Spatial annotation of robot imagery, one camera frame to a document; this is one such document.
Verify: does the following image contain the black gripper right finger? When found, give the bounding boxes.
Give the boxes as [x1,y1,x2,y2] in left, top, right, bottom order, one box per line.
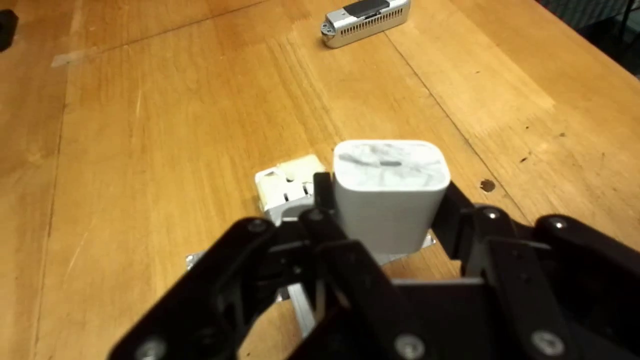
[432,178,640,360]

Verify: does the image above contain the white charger head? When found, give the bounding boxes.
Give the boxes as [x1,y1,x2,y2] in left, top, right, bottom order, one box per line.
[333,140,453,256]

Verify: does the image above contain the small silver metal device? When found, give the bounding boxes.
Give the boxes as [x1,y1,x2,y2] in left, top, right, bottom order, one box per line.
[321,0,413,47]

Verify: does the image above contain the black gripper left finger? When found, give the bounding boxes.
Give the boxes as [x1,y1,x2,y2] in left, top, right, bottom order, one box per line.
[107,170,443,360]

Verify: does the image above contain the white power strip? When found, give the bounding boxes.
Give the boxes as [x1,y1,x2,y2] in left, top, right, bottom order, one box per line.
[255,153,329,335]

